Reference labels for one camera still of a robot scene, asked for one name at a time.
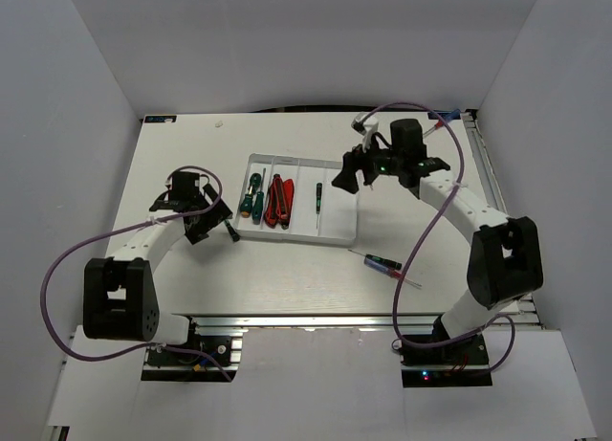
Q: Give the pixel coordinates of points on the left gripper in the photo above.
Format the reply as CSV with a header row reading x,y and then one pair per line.
x,y
215,215

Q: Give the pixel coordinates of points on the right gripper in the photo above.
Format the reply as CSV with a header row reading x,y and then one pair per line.
x,y
351,162

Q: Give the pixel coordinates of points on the black green precision screwdriver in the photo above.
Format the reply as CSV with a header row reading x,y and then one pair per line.
x,y
387,263
235,237
319,188

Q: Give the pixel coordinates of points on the stubby green screwdriver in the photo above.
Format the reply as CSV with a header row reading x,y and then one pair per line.
x,y
247,202
255,182

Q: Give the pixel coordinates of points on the long green screwdriver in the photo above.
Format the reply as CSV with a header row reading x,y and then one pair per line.
x,y
257,208

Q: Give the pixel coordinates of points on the red utility knife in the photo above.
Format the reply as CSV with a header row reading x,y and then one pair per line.
x,y
270,216
288,196
281,208

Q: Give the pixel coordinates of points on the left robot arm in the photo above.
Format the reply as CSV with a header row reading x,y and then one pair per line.
x,y
120,299

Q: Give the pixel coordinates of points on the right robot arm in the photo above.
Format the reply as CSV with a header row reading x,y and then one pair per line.
x,y
505,261

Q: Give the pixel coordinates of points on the white compartment tray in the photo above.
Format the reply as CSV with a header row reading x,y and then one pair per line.
x,y
338,224

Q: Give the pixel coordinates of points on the blue screwdriver front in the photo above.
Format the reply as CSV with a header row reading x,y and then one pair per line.
x,y
381,269

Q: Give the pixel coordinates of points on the black green precision screwdriver front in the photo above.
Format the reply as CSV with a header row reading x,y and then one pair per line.
x,y
387,263

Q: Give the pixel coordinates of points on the blue screwdriver back corner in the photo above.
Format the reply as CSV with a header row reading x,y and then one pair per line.
x,y
447,117

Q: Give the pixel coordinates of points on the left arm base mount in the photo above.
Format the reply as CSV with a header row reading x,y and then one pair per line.
x,y
210,355

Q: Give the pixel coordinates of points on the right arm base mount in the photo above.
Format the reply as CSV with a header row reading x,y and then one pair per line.
x,y
463,364

